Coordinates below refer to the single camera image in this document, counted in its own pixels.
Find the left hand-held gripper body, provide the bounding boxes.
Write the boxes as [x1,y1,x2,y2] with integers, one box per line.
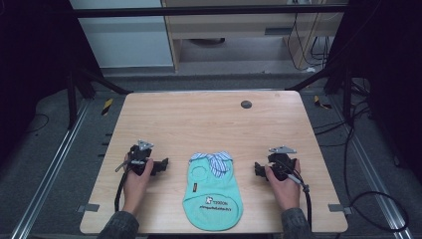
[114,138,155,177]

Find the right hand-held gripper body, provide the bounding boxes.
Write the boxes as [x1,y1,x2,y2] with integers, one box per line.
[267,144,299,182]

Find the person's right hand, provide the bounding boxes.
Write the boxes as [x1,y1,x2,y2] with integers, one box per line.
[264,158,303,212]

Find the person's left hand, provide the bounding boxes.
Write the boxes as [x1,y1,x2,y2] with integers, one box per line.
[121,153,155,214]

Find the teal pet shirt striped collar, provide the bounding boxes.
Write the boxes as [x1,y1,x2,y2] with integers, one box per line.
[181,150,245,232]

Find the yellow black striped tape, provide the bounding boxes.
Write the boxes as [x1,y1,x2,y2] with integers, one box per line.
[313,95,333,111]
[101,98,114,117]

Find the black metal stand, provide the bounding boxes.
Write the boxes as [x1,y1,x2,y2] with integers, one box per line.
[65,63,134,131]
[286,63,354,126]

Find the white cabinet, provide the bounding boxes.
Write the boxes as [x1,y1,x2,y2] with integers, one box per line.
[69,0,175,69]

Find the black curtain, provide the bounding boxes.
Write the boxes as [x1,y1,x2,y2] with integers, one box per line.
[0,0,104,167]
[322,0,422,185]

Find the light wooden desk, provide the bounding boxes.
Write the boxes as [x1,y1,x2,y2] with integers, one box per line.
[160,0,348,72]

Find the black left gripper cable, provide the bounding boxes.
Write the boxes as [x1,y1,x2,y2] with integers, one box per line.
[113,165,131,213]

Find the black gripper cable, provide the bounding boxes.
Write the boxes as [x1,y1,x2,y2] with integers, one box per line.
[113,165,131,213]
[286,172,314,231]

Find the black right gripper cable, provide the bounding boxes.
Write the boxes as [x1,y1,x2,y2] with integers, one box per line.
[286,172,314,231]

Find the grey metal table bracket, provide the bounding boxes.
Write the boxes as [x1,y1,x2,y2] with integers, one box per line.
[327,203,353,216]
[76,203,101,214]

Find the aluminium floor rail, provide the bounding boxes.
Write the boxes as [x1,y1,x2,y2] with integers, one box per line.
[9,99,93,239]
[326,94,416,239]

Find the thin black floor cable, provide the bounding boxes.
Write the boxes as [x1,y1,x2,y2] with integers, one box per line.
[23,113,51,135]

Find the black floor cable loop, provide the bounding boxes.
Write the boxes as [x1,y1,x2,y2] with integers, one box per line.
[343,125,410,233]

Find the black cables under desk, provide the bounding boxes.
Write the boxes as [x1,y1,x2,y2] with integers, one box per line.
[286,9,333,72]

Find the black horizontal frame bar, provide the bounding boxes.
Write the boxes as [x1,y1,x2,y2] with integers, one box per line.
[72,4,350,19]

